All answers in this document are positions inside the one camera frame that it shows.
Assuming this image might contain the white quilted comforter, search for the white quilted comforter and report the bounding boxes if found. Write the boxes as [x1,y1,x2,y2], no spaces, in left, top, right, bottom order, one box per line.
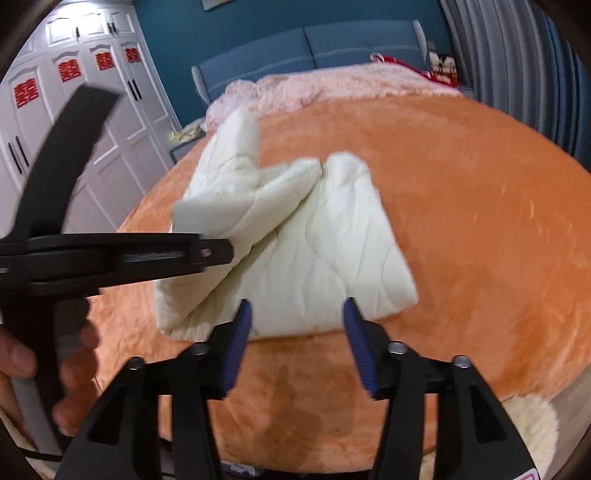
[153,109,419,342]

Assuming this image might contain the person left hand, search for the person left hand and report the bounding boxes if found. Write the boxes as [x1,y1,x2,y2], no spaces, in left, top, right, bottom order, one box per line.
[1,321,99,453]

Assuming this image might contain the white fluffy rug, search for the white fluffy rug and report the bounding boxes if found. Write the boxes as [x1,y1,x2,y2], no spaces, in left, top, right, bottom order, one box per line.
[420,394,559,480]

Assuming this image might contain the dark bedside table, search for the dark bedside table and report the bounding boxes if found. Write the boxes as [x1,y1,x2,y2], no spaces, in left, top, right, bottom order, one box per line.
[169,138,199,164]

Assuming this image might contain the orange plush bedspread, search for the orange plush bedspread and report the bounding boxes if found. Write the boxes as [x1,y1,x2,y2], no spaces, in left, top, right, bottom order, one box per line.
[85,94,591,476]

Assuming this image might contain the yellow items on nightstand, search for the yellow items on nightstand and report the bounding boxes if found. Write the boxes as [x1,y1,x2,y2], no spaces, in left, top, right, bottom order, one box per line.
[168,118,205,145]

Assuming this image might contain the white panelled wardrobe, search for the white panelled wardrobe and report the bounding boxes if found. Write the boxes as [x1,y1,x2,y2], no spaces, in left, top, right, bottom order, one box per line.
[1,1,177,244]

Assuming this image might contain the pink lace blanket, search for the pink lace blanket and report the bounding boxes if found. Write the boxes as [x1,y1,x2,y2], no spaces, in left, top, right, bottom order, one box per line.
[201,56,461,133]

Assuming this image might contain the red fabric item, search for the red fabric item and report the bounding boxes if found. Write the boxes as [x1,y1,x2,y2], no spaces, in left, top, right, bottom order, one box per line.
[368,51,461,88]

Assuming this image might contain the small plush toy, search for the small plush toy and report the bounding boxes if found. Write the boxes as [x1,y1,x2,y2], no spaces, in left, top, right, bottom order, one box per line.
[429,50,460,87]

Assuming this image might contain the blue upholstered headboard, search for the blue upholstered headboard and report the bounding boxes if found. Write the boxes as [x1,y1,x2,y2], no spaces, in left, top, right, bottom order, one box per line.
[191,20,430,105]

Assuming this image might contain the grey pleated curtain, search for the grey pleated curtain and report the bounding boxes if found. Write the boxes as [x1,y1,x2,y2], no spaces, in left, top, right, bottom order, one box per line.
[441,1,590,169]

